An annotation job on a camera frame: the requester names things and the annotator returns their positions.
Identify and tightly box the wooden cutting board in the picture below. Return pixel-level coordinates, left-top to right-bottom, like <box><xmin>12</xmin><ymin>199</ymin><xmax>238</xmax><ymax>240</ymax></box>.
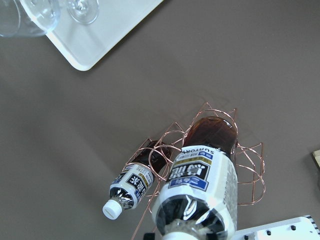
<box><xmin>312</xmin><ymin>150</ymin><xmax>320</xmax><ymax>170</ymax></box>

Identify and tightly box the tea bottle white cap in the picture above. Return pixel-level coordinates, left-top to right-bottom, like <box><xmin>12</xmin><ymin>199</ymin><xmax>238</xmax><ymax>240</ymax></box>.
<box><xmin>152</xmin><ymin>116</ymin><xmax>238</xmax><ymax>240</ymax></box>

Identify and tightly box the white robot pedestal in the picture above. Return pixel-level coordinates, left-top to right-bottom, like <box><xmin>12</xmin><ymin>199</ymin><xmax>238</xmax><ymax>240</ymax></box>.
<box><xmin>232</xmin><ymin>215</ymin><xmax>320</xmax><ymax>240</ymax></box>

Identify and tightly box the tea bottle in basket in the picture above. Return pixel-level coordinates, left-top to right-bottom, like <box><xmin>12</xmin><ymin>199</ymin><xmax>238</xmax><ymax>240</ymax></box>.
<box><xmin>102</xmin><ymin>140</ymin><xmax>172</xmax><ymax>220</ymax></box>

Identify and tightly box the clear wine glass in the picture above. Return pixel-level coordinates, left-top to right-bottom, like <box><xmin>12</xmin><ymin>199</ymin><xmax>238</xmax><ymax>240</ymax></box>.
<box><xmin>0</xmin><ymin>0</ymin><xmax>99</xmax><ymax>38</ymax></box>

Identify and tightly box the copper wire bottle basket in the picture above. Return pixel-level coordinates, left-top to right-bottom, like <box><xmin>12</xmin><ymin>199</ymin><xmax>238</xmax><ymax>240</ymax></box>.
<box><xmin>131</xmin><ymin>102</ymin><xmax>266</xmax><ymax>240</ymax></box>

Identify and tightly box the white serving tray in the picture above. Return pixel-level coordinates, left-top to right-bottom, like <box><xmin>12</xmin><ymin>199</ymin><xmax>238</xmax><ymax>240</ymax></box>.
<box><xmin>46</xmin><ymin>0</ymin><xmax>161</xmax><ymax>71</ymax></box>

